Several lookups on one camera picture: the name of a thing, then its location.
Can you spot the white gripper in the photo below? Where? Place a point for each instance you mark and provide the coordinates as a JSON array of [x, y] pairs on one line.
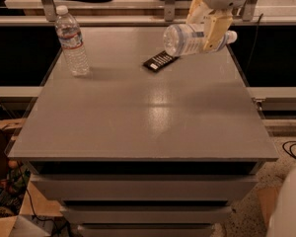
[[217, 22]]

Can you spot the blue label plastic bottle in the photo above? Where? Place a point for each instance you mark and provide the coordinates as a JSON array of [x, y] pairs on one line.
[[188, 39]]

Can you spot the clear plastic water bottle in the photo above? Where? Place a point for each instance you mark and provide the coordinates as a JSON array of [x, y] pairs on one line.
[[70, 37]]

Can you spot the black snack packet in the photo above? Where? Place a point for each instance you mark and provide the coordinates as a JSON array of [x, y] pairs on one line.
[[159, 61]]

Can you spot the grey drawer cabinet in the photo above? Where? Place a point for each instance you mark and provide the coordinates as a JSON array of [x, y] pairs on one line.
[[133, 153]]

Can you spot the cardboard box right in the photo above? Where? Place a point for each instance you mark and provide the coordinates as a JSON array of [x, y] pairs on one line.
[[267, 201]]

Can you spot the cardboard box with clutter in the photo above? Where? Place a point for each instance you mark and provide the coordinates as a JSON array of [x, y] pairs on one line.
[[24, 211]]

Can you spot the metal shelf rail frame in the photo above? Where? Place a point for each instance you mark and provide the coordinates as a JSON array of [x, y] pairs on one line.
[[268, 11]]

